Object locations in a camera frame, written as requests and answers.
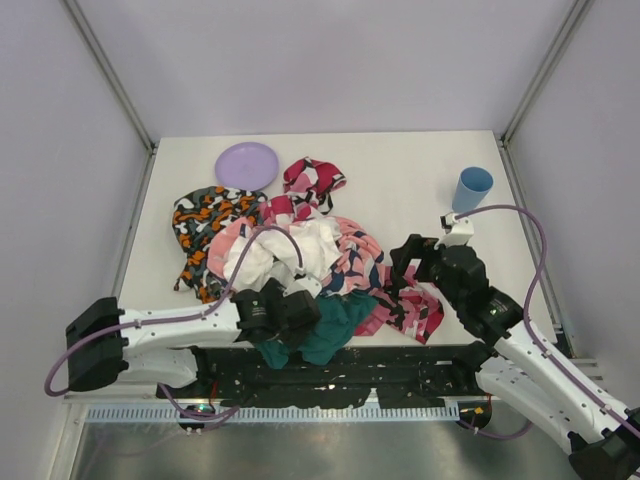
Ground dark green cloth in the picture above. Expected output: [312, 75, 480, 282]
[254, 292, 378, 370]

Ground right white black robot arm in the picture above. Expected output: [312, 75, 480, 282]
[390, 234, 639, 479]

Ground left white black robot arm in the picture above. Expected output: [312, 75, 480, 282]
[65, 276, 321, 392]

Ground pink navy camo cloth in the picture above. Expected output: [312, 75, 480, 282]
[321, 217, 385, 296]

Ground pink black camo cloth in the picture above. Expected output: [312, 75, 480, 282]
[355, 266, 445, 345]

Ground white cloth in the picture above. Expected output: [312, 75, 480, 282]
[207, 218, 340, 291]

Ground red pink camo cloth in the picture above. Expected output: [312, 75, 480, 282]
[259, 157, 347, 225]

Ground orange grey camo cloth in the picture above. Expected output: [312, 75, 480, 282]
[172, 186, 268, 304]

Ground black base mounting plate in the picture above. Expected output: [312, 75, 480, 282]
[170, 345, 488, 409]

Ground blue plastic cup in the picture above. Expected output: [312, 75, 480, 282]
[452, 166, 494, 213]

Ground purple plastic plate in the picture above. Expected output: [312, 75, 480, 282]
[214, 142, 280, 190]

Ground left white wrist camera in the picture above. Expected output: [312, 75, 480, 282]
[283, 273, 322, 298]

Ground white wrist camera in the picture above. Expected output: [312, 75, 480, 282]
[435, 212, 475, 250]
[283, 273, 322, 298]

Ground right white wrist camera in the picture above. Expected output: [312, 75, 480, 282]
[435, 212, 475, 250]

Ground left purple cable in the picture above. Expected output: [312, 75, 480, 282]
[43, 225, 306, 397]

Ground purple cable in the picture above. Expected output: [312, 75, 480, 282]
[452, 203, 631, 426]
[43, 225, 306, 397]

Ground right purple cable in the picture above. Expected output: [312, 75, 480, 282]
[452, 203, 631, 426]

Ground white slotted cable duct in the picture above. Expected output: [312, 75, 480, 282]
[85, 402, 460, 424]

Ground right aluminium frame post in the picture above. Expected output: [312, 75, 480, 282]
[498, 0, 595, 148]

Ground aluminium frame post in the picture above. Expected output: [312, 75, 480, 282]
[60, 0, 156, 153]
[498, 0, 595, 148]

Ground left aluminium frame post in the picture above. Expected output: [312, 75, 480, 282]
[60, 0, 156, 153]

